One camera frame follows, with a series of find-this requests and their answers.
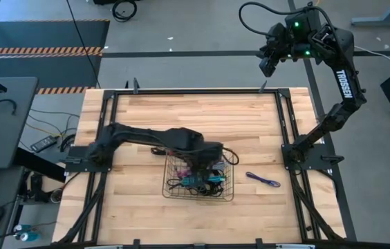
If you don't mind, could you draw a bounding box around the teal metal can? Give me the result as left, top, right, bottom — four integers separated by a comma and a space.
15, 231, 40, 242
13, 223, 33, 233

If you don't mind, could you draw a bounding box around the gold wire basket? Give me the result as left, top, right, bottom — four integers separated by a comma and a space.
161, 151, 236, 203

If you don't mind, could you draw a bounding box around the purple braided cable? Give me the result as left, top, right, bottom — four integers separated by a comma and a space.
245, 171, 281, 189

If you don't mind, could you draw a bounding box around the grey desk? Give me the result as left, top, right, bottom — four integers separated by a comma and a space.
0, 76, 39, 170

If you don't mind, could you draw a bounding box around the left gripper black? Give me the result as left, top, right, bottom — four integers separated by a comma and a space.
180, 136, 225, 173

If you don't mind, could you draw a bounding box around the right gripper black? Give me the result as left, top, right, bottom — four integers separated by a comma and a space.
254, 21, 292, 78

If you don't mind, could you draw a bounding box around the white floor cord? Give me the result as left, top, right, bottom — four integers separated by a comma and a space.
353, 44, 390, 72

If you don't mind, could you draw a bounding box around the long thin black floor cable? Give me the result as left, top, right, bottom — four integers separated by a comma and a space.
65, 0, 102, 89

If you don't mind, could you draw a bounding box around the black cable coil on floor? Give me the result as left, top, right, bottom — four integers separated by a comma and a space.
111, 0, 138, 23

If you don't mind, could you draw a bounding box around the grey desk leg foot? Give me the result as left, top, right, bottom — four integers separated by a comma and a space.
350, 0, 390, 28

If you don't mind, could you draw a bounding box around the black table support beam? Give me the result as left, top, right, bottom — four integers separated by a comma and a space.
13, 147, 68, 183

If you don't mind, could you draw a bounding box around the black hazard-striped floor mat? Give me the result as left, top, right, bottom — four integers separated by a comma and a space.
0, 19, 111, 95

